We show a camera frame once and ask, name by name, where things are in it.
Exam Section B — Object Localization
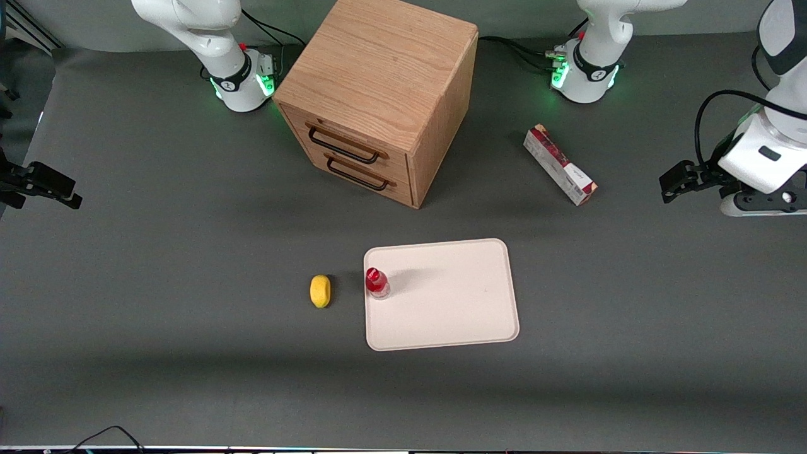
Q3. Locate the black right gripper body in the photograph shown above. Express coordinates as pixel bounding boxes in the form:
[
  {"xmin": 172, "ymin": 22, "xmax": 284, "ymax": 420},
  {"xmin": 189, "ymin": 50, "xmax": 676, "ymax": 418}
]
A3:
[{"xmin": 0, "ymin": 146, "xmax": 29, "ymax": 210}]

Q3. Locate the red tartan cookie box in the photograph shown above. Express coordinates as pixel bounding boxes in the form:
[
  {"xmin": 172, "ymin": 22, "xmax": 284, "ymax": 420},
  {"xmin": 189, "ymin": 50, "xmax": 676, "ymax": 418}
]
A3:
[{"xmin": 523, "ymin": 124, "xmax": 598, "ymax": 207}]

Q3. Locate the beige plastic tray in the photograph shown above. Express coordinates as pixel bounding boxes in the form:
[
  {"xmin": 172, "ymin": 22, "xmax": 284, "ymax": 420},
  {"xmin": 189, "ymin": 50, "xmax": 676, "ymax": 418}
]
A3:
[{"xmin": 363, "ymin": 238, "xmax": 521, "ymax": 352}]

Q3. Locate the yellow lemon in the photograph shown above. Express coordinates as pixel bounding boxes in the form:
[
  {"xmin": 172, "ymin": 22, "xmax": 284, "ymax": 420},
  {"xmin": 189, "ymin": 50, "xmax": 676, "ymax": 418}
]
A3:
[{"xmin": 310, "ymin": 274, "xmax": 332, "ymax": 309}]

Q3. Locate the wooden drawer front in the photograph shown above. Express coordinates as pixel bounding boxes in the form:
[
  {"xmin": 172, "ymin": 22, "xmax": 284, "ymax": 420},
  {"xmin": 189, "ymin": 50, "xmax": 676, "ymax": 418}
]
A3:
[
  {"xmin": 282, "ymin": 104, "xmax": 412, "ymax": 187},
  {"xmin": 301, "ymin": 142, "xmax": 415, "ymax": 209}
]

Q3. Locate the small red bottle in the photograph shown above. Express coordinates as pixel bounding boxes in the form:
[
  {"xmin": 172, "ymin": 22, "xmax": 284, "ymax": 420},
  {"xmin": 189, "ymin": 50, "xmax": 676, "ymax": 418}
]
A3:
[{"xmin": 365, "ymin": 267, "xmax": 391, "ymax": 301}]

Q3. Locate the wooden drawer cabinet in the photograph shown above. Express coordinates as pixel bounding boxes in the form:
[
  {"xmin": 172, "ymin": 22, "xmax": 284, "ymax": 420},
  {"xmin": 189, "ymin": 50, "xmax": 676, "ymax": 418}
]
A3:
[{"xmin": 272, "ymin": 0, "xmax": 479, "ymax": 210}]

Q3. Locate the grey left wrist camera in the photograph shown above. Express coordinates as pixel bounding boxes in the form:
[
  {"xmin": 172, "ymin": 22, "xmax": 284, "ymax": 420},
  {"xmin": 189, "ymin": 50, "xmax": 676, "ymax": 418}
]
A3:
[{"xmin": 721, "ymin": 184, "xmax": 807, "ymax": 217}]

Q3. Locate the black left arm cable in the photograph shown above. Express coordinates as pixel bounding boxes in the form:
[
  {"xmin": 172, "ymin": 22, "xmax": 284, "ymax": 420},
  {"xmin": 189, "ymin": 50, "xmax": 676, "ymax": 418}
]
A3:
[{"xmin": 694, "ymin": 45, "xmax": 807, "ymax": 166}]

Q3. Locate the aluminium frame rail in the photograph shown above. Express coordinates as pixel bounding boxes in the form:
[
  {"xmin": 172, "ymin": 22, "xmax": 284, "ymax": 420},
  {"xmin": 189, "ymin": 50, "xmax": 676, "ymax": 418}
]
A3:
[{"xmin": 0, "ymin": 0, "xmax": 65, "ymax": 57}]

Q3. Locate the black left base cable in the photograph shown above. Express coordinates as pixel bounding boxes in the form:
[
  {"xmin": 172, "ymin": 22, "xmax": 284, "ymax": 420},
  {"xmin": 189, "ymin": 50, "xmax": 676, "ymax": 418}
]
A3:
[{"xmin": 477, "ymin": 35, "xmax": 559, "ymax": 72}]

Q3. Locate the black base cable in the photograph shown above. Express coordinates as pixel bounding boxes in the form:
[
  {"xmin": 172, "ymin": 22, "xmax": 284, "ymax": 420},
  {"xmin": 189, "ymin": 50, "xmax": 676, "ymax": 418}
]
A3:
[
  {"xmin": 477, "ymin": 35, "xmax": 559, "ymax": 72},
  {"xmin": 241, "ymin": 9, "xmax": 307, "ymax": 71}
]

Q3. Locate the thin black cable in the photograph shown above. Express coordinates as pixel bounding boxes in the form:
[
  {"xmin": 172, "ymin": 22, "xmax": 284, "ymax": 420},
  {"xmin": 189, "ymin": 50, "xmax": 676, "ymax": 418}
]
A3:
[{"xmin": 63, "ymin": 426, "xmax": 147, "ymax": 452}]

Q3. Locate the black right base cable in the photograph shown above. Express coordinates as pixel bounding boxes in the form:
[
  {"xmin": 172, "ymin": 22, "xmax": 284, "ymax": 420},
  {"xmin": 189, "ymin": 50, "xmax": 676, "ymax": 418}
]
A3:
[{"xmin": 241, "ymin": 9, "xmax": 307, "ymax": 71}]

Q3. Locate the black drawer handle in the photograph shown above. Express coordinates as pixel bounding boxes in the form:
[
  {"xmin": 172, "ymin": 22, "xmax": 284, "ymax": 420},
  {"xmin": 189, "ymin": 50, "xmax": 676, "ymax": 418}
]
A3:
[
  {"xmin": 325, "ymin": 156, "xmax": 396, "ymax": 192},
  {"xmin": 306, "ymin": 122, "xmax": 389, "ymax": 165}
]

